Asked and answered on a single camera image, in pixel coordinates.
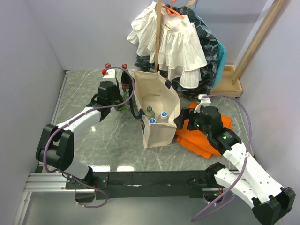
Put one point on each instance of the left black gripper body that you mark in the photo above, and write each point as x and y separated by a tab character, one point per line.
116	95

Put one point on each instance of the wooden clothes hanger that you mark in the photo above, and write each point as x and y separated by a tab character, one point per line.
190	2

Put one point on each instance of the blue-cap plastic bottle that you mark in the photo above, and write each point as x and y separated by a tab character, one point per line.
152	121
162	117

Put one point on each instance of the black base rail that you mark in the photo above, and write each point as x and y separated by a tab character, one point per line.
145	184

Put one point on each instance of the right blue-cap plastic bottle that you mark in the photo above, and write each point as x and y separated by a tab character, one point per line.
162	117

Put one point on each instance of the folded orange cloth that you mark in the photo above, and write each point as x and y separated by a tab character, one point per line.
195	141

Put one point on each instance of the left blue-cap plastic bottle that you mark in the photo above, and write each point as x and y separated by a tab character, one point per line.
152	121

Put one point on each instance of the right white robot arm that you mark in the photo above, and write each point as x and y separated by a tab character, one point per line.
267	198

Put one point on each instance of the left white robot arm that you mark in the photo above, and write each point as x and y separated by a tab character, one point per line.
56	146

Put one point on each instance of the clear chang bottle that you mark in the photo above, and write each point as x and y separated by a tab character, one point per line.
126	95
149	113

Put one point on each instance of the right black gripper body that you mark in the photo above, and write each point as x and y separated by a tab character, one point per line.
195	121

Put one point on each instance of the orange clothes hanger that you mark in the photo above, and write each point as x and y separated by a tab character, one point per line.
170	11

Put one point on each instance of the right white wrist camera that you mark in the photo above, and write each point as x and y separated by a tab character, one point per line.
204	101

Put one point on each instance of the beige canvas tote bag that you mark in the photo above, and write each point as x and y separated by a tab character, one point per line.
160	104

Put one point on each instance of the dark shark print garment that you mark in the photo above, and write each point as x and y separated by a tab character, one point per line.
210	48

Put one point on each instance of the dark green glass bottle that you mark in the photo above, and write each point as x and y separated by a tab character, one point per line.
117	105

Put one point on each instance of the white pleated garment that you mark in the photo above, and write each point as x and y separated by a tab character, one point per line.
180	52

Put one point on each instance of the teal blue garment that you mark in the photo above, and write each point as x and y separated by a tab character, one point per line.
222	55

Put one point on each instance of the wooden clothes rack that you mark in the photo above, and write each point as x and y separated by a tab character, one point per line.
230	82

